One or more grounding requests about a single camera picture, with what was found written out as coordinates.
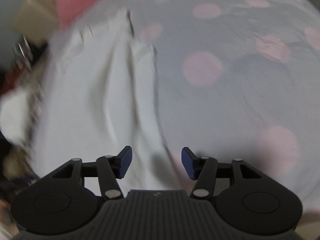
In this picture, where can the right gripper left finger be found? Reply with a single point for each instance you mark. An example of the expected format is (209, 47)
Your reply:
(71, 196)

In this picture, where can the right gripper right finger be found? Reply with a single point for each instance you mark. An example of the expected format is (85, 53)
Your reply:
(245, 198)

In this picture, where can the white muslin garment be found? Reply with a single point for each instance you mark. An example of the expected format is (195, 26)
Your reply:
(100, 95)

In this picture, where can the white folded cloth pile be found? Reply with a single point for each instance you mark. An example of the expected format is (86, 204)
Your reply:
(16, 115)

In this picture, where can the orange brown cloth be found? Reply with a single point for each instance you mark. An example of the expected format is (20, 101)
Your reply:
(9, 80)

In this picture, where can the polka dot bed sheet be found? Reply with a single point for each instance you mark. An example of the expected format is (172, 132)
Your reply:
(237, 79)

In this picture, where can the beige padded headboard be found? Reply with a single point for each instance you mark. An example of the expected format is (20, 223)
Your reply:
(35, 20)

